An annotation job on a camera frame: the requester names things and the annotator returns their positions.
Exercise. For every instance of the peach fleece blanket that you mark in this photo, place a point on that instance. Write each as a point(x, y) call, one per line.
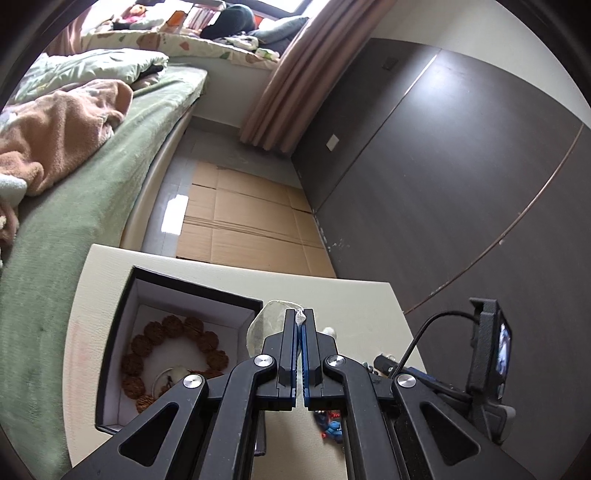
point(60, 124)

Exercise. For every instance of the white round pendant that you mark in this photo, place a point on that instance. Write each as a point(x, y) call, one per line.
point(178, 371)

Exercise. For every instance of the black garment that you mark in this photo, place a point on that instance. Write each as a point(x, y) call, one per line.
point(150, 73)

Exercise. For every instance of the plush toys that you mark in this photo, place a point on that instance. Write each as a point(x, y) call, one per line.
point(134, 13)

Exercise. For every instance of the orange packet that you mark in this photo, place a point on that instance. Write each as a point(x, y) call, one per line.
point(177, 19)

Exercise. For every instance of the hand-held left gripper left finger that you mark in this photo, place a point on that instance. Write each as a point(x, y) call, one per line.
point(286, 364)

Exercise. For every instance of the clear plastic pouch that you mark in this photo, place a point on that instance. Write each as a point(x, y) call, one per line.
point(265, 323)

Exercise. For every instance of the printed window seat cushion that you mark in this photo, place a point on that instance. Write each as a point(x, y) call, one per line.
point(194, 46)

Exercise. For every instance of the pale green patterned quilt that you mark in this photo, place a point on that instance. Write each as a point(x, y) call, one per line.
point(92, 64)

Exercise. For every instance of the black jewelry box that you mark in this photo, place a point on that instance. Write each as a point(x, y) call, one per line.
point(115, 323)

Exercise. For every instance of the flattened cardboard sheets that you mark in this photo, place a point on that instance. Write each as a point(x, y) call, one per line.
point(249, 217)

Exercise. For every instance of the small white trinket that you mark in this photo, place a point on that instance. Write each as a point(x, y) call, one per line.
point(329, 331)

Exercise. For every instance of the bed with green sheet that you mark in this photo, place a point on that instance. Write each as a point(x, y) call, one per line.
point(92, 184)

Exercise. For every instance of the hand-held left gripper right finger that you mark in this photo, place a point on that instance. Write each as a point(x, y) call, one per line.
point(305, 369)

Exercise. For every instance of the brown pink curtain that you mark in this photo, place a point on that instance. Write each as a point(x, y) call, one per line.
point(295, 78)
point(69, 37)

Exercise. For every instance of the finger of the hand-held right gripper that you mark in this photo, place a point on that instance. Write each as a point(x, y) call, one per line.
point(427, 374)

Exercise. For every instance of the pink books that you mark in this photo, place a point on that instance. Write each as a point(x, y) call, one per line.
point(203, 16)

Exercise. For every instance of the dark bag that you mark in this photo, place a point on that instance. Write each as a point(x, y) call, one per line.
point(231, 21)

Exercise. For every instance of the white wall socket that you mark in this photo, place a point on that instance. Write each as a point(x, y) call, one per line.
point(331, 142)

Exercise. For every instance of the grey pillow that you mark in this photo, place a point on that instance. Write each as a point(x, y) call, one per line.
point(277, 30)

